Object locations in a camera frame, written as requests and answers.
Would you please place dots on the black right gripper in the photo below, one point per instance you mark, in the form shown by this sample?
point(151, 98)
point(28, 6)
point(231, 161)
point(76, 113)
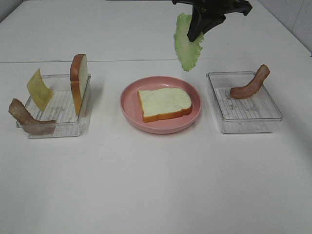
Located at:
point(207, 14)

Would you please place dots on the green lettuce leaf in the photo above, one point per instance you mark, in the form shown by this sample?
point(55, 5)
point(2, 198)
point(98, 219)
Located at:
point(187, 52)

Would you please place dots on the bacon strip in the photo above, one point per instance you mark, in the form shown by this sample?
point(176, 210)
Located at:
point(253, 86)
point(29, 120)

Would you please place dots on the bread slice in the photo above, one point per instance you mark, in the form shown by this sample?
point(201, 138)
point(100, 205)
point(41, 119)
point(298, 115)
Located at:
point(78, 80)
point(164, 103)

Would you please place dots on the right clear plastic tray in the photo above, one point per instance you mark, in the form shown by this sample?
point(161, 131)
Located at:
point(256, 114)

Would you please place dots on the clear plastic tray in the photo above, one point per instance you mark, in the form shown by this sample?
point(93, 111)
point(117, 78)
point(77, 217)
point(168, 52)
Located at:
point(60, 108)
point(256, 114)

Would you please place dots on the pink round plate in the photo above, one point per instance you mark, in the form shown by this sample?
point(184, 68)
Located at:
point(131, 108)

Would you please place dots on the left clear plastic tray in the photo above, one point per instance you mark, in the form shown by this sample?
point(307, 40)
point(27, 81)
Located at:
point(60, 108)

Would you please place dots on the yellow cheese slice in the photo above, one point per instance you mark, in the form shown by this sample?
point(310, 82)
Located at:
point(39, 92)

